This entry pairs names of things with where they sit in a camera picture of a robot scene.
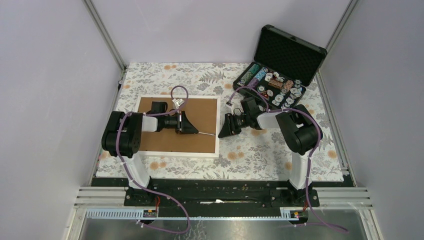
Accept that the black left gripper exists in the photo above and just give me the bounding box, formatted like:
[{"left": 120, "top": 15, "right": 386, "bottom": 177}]
[{"left": 161, "top": 110, "right": 199, "bottom": 134}]

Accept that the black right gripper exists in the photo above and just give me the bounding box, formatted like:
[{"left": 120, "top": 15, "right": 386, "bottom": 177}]
[{"left": 218, "top": 112, "right": 250, "bottom": 139}]

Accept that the yellow handled screwdriver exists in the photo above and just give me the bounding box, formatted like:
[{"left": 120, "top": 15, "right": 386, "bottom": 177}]
[{"left": 198, "top": 132, "right": 215, "bottom": 136}]

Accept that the white picture frame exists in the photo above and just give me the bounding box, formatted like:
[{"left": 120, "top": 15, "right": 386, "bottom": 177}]
[{"left": 138, "top": 95, "right": 221, "bottom": 158}]

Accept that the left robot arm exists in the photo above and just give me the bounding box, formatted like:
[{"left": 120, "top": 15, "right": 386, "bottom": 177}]
[{"left": 101, "top": 101, "right": 199, "bottom": 206}]

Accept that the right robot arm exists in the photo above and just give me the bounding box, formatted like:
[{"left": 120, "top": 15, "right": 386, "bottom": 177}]
[{"left": 218, "top": 97, "right": 323, "bottom": 206}]

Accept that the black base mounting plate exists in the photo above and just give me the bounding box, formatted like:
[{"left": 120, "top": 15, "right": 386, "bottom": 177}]
[{"left": 91, "top": 177, "right": 352, "bottom": 218}]

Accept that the black poker chip case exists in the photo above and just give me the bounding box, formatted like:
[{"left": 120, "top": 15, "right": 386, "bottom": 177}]
[{"left": 233, "top": 24, "right": 328, "bottom": 110}]

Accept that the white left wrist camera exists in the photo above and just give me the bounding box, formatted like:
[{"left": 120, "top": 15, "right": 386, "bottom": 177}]
[{"left": 172, "top": 98, "right": 185, "bottom": 109}]

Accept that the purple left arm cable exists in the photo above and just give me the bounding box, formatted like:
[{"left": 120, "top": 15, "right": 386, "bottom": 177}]
[{"left": 114, "top": 85, "right": 192, "bottom": 235}]

